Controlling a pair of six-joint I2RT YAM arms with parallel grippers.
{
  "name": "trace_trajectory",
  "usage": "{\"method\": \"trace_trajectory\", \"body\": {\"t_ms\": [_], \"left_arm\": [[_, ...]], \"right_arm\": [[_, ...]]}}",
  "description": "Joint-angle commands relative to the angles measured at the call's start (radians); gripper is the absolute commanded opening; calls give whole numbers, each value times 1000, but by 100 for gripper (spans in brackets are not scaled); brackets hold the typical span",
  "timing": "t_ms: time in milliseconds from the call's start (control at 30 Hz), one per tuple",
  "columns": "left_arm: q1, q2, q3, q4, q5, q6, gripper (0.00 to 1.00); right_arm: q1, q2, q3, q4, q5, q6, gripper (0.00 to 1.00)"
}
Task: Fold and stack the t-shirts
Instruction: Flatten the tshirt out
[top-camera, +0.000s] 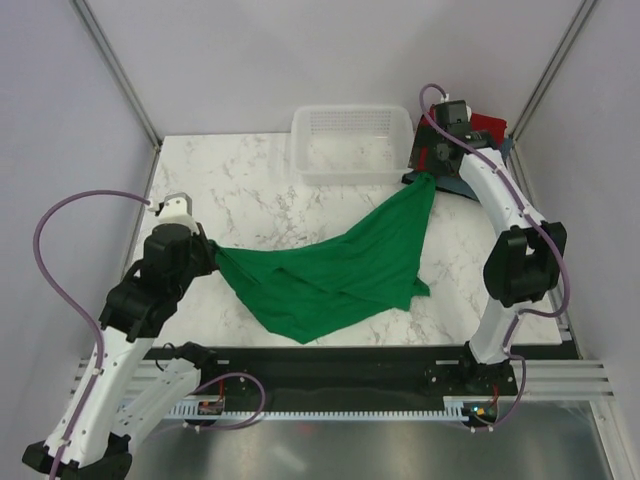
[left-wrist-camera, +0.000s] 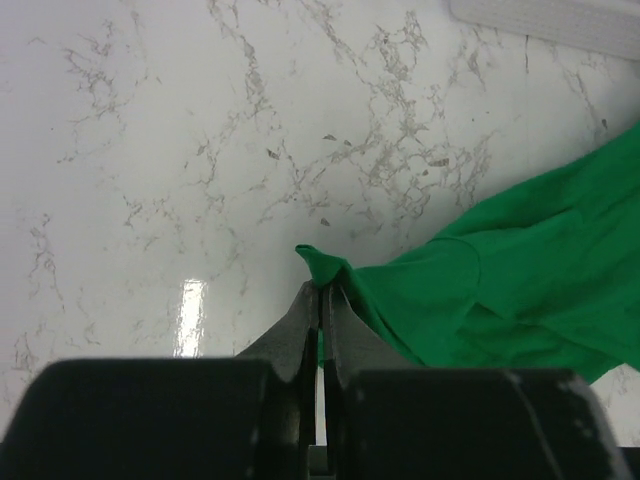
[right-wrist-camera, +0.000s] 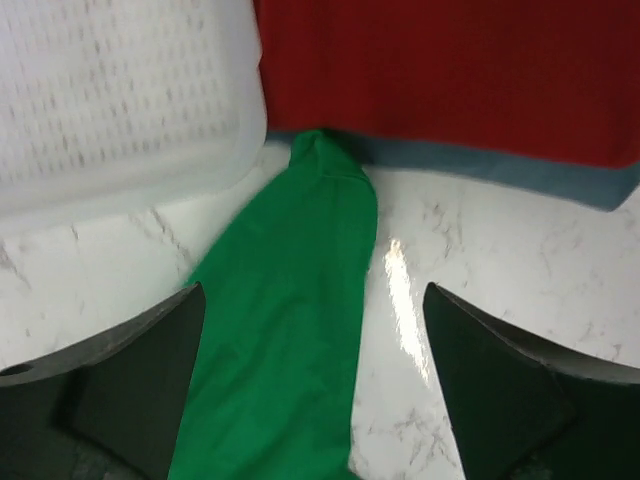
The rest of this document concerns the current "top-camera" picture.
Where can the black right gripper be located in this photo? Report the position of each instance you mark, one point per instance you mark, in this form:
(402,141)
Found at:
(425,137)

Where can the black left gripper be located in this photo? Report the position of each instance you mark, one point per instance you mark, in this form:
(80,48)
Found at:
(200,239)

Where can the green t shirt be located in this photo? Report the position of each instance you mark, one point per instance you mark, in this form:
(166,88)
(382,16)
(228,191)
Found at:
(308,292)

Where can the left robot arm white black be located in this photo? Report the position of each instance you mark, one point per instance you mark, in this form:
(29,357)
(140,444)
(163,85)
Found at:
(94,440)

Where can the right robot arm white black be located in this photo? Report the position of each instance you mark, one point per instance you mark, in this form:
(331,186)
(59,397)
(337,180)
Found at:
(526,261)

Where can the folded grey blue t shirt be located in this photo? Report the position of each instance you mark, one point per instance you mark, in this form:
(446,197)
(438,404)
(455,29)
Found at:
(444,165)

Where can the white plastic basket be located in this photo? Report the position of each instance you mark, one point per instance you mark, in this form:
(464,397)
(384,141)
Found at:
(351,144)

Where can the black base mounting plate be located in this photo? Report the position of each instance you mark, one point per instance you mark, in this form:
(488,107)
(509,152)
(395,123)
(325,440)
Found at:
(300,380)

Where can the right aluminium frame post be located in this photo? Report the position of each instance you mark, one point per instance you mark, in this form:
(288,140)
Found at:
(572,33)

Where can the aluminium frame post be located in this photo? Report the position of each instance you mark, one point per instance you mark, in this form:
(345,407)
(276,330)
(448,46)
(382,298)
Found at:
(97,34)
(572,33)

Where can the aluminium extrusion rail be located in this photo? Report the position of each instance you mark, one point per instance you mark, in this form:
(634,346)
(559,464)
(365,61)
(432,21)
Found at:
(546,380)

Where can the white slotted cable duct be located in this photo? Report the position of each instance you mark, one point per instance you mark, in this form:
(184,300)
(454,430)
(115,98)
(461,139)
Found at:
(194,410)

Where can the left aluminium frame post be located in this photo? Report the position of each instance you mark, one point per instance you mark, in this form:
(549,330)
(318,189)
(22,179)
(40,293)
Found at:
(97,34)

